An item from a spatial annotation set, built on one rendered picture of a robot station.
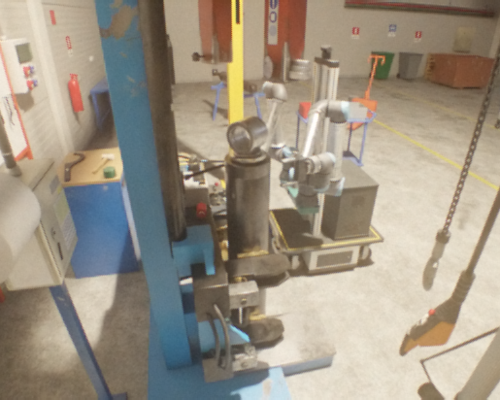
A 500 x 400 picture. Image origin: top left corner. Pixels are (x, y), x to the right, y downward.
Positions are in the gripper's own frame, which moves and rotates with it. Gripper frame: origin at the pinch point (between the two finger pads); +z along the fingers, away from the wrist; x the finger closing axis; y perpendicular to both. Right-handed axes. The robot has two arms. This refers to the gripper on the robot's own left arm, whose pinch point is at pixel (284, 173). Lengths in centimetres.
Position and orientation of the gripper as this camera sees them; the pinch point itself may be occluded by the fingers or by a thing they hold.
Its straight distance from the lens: 172.7
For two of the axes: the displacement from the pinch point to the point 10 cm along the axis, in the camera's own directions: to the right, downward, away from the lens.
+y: 5.6, 4.1, -7.2
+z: -8.3, 2.8, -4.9
